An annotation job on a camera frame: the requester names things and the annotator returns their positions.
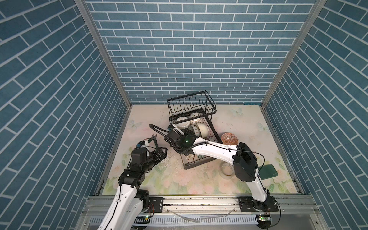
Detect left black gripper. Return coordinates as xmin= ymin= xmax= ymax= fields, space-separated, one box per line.
xmin=141 ymin=147 xmax=168 ymax=173

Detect plain white ceramic bowl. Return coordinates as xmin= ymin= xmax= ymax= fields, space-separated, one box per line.
xmin=176 ymin=117 xmax=190 ymax=129

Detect cream ceramic bowl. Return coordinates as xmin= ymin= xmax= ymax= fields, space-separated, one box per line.
xmin=196 ymin=123 xmax=210 ymax=138

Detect red floral patterned bowl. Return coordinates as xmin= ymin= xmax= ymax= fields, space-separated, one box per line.
xmin=220 ymin=132 xmax=239 ymax=145

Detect green rimmed striped bowl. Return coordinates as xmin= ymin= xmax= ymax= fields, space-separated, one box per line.
xmin=189 ymin=125 xmax=201 ymax=137

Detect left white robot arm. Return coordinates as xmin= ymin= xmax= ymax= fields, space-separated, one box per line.
xmin=98 ymin=138 xmax=168 ymax=230

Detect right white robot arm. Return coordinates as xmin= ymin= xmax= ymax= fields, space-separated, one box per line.
xmin=163 ymin=125 xmax=270 ymax=209

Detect left controller board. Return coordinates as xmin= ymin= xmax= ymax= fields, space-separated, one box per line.
xmin=133 ymin=216 xmax=152 ymax=227

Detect controller board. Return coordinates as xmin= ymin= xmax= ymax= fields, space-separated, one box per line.
xmin=133 ymin=216 xmax=152 ymax=227
xmin=256 ymin=215 xmax=272 ymax=230

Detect green sponge pad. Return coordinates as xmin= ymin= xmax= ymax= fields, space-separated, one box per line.
xmin=259 ymin=164 xmax=278 ymax=180

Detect right controller board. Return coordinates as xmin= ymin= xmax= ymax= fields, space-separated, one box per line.
xmin=256 ymin=215 xmax=272 ymax=230

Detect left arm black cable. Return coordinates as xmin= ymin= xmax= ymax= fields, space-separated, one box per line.
xmin=103 ymin=140 xmax=163 ymax=230

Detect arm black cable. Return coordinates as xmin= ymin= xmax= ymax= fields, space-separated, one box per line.
xmin=103 ymin=140 xmax=163 ymax=230
xmin=149 ymin=123 xmax=266 ymax=176

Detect green handled pliers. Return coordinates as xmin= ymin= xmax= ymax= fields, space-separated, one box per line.
xmin=143 ymin=135 xmax=158 ymax=148

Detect black wire dish rack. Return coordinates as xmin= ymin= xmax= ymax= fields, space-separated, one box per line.
xmin=166 ymin=90 xmax=228 ymax=170

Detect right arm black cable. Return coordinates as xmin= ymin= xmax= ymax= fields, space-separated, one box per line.
xmin=149 ymin=123 xmax=266 ymax=176

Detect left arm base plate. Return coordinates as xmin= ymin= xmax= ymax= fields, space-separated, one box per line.
xmin=149 ymin=197 xmax=164 ymax=213

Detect white cable tie strip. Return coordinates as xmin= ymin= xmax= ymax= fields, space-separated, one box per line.
xmin=166 ymin=209 xmax=235 ymax=223

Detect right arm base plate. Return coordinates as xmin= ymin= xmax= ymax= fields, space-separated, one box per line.
xmin=238 ymin=196 xmax=279 ymax=212

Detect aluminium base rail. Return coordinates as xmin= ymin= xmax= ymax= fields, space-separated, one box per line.
xmin=77 ymin=194 xmax=320 ymax=222

